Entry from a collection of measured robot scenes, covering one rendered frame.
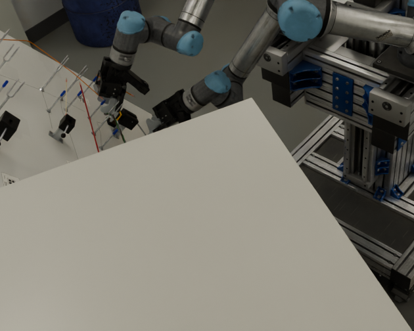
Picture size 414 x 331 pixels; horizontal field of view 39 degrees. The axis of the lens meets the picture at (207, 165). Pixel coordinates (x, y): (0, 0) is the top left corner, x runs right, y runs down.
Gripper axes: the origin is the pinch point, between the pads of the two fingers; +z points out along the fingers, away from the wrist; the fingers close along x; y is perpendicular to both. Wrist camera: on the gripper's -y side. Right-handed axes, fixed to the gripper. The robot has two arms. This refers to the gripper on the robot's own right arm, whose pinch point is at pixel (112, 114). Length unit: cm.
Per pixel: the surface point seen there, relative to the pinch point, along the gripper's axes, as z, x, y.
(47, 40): 114, -263, -23
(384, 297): -66, 127, 10
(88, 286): -53, 114, 36
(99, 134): 4.7, 5.1, 4.2
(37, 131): -6.1, 21.0, 26.8
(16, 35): 108, -251, 1
